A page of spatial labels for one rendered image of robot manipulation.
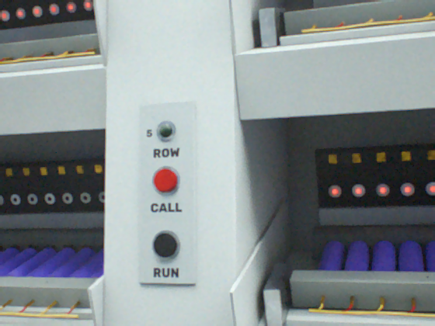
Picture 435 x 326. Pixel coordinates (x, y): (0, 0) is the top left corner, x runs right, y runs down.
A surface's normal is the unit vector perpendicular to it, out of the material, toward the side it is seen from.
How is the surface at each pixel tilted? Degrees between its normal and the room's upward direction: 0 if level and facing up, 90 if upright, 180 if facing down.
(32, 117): 110
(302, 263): 20
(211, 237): 90
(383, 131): 90
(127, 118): 90
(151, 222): 90
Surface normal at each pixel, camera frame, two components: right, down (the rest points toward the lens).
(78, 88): -0.27, 0.23
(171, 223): -0.29, -0.11
